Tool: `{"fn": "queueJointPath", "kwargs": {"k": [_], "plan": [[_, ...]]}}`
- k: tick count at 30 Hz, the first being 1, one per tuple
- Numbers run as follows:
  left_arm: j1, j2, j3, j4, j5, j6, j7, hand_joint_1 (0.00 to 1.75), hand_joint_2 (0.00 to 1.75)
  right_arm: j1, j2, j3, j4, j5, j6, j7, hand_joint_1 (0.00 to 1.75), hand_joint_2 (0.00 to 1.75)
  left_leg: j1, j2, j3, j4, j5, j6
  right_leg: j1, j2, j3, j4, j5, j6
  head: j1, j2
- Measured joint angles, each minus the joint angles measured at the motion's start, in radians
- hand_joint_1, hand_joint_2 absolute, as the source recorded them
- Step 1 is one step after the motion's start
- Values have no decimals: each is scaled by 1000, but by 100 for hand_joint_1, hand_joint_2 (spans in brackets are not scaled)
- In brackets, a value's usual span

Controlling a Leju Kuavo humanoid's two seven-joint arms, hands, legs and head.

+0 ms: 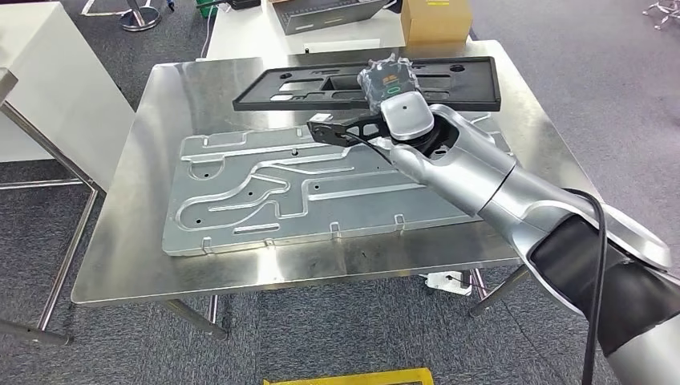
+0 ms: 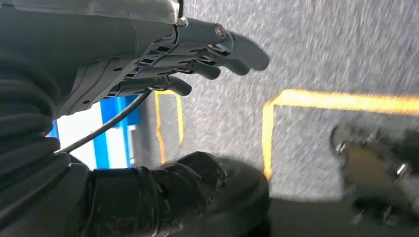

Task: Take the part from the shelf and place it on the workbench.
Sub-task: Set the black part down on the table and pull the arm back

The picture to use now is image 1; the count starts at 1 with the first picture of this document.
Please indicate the white display stand green panels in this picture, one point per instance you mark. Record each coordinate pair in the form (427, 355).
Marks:
(207, 8)

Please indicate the white power strip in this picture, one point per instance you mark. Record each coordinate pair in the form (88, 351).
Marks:
(449, 281)

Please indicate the white table steel legs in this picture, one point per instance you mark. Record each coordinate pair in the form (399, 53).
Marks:
(53, 95)

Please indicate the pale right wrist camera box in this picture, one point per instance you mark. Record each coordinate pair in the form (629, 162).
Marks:
(320, 117)

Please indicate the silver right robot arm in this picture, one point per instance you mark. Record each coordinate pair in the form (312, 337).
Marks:
(504, 186)

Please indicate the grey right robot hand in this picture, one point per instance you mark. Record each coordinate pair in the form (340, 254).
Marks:
(390, 79)

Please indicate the black plastic licence plate frame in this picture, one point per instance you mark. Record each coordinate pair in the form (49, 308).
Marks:
(478, 85)

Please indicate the orange box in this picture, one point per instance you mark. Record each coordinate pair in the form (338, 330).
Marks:
(435, 21)

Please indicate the yellow floor tape square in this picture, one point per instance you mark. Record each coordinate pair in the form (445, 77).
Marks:
(350, 378)

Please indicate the stainless steel workbench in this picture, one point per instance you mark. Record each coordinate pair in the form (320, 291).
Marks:
(138, 212)

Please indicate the stamped steel sheet panel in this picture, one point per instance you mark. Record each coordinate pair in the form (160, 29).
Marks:
(265, 191)

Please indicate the black device on table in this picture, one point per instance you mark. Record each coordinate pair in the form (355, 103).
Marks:
(244, 4)

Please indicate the chair caster base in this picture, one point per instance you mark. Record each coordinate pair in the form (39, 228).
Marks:
(661, 10)

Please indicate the chrome stanchion post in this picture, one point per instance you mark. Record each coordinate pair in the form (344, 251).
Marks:
(139, 16)

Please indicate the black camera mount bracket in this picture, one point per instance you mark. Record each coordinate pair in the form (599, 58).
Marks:
(340, 130)

